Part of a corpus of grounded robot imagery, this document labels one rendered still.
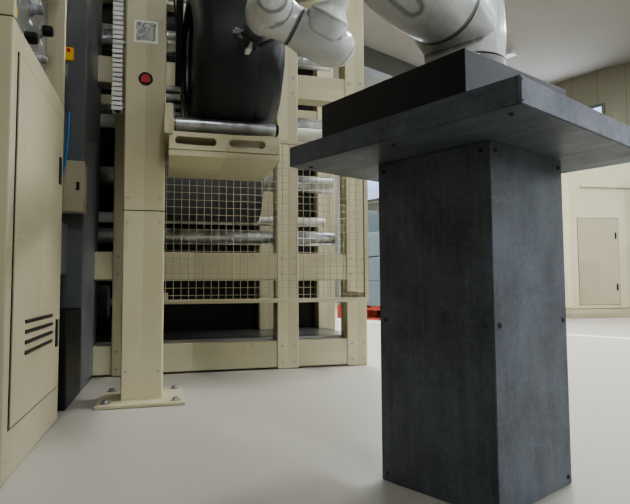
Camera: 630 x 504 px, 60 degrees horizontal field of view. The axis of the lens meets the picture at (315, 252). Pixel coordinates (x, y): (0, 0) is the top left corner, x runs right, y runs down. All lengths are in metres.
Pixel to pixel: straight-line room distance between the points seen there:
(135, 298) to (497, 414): 1.25
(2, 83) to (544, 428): 1.19
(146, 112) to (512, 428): 1.47
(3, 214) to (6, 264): 0.10
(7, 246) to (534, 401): 1.01
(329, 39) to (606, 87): 8.48
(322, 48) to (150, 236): 0.83
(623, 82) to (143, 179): 8.50
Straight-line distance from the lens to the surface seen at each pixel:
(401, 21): 1.00
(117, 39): 2.08
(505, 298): 0.96
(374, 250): 5.94
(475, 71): 0.94
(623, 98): 9.62
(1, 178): 1.21
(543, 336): 1.07
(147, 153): 1.91
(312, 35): 1.46
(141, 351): 1.87
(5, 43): 1.28
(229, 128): 1.87
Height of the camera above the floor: 0.37
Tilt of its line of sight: 4 degrees up
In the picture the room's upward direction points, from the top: straight up
